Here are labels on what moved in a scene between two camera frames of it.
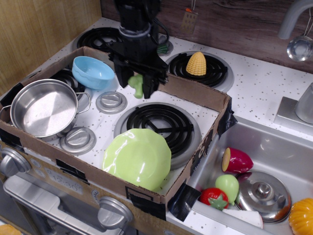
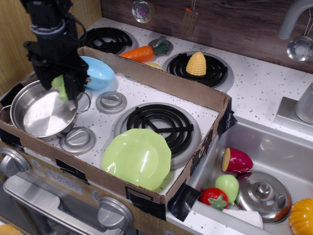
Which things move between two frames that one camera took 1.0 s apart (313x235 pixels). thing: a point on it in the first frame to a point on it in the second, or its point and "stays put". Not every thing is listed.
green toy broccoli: x=136 y=82 to x=58 y=82
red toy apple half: x=234 y=161 stays put
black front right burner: x=172 y=124 stays put
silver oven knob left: x=12 y=162 stays put
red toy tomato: x=215 y=198 stays put
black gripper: x=139 y=52 to x=57 y=55
